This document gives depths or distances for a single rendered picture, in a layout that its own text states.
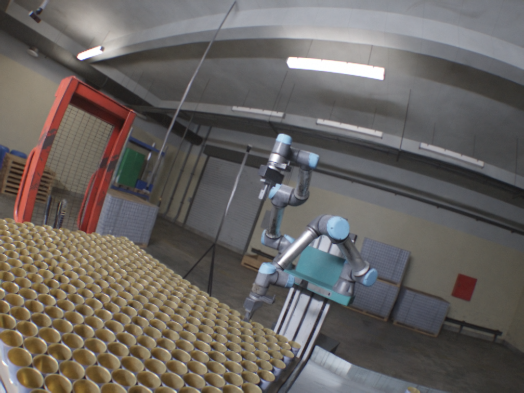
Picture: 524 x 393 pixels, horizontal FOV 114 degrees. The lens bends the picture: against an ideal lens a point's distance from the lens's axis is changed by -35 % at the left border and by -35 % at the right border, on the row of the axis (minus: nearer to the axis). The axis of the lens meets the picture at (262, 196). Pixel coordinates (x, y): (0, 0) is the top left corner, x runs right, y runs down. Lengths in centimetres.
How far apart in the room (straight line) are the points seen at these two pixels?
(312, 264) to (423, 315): 628
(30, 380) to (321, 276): 176
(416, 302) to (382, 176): 447
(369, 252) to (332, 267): 571
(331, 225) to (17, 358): 137
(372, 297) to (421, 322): 166
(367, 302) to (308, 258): 586
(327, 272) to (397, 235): 750
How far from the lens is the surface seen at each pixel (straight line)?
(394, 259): 761
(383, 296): 772
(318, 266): 194
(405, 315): 789
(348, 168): 971
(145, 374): 81
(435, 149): 596
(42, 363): 79
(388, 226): 930
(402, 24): 387
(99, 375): 80
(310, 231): 148
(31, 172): 176
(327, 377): 133
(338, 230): 137
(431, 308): 798
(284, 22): 419
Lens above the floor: 169
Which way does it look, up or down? 4 degrees up
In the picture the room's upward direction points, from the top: 19 degrees clockwise
